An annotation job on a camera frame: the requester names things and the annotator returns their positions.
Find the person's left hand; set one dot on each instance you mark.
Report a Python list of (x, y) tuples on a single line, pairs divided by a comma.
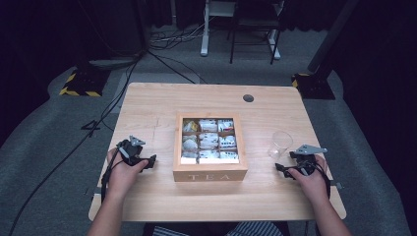
[(119, 178)]

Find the dark slanted stand pole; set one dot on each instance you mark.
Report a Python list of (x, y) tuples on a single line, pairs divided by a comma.
[(331, 36)]

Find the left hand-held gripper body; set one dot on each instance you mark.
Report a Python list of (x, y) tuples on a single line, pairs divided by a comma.
[(131, 151)]

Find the wooden tea box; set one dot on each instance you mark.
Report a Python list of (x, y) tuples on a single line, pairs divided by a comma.
[(209, 172)]

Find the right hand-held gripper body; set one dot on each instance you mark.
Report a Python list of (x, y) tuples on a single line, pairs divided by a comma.
[(306, 160)]

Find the person's right hand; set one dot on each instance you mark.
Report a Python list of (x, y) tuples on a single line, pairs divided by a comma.
[(314, 187)]

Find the white desk frame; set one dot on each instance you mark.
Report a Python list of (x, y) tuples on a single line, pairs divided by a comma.
[(205, 39)]

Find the clear plastic cup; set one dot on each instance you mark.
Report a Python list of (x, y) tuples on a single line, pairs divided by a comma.
[(279, 146)]

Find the person's striped shorts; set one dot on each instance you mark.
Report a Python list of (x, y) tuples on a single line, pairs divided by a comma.
[(252, 229)]

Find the black yellow striped stand base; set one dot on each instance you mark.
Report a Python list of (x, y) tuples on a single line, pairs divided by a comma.
[(83, 83), (313, 86)]

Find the black metal chair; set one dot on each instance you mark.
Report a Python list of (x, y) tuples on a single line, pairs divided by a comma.
[(254, 23)]

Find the grey table grommet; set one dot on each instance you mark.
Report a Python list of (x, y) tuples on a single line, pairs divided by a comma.
[(248, 98)]

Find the group of white tea bags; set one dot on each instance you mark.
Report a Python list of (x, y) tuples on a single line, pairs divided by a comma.
[(208, 141)]

